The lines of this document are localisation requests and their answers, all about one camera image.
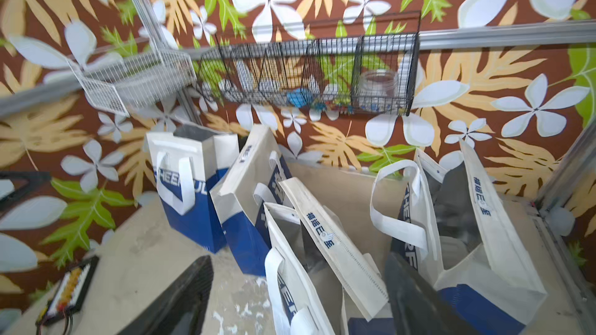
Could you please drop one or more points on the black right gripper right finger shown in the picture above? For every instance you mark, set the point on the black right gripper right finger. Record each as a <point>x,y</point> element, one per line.
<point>416,307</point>

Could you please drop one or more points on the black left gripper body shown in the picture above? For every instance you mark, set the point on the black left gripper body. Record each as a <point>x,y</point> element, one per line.
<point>16,186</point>

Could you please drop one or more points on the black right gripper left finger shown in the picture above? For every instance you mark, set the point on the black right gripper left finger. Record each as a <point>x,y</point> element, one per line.
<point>181,308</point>

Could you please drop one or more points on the narrow takeout bag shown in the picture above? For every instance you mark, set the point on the narrow takeout bag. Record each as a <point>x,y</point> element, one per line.
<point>253,180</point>

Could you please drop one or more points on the black connector board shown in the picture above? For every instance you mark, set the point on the black connector board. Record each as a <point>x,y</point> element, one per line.
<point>70,295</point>

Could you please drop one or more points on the white wire basket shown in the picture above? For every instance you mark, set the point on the white wire basket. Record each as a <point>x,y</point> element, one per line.
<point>136,82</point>

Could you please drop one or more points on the black wire basket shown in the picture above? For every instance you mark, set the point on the black wire basket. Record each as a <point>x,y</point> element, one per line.
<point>368,66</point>

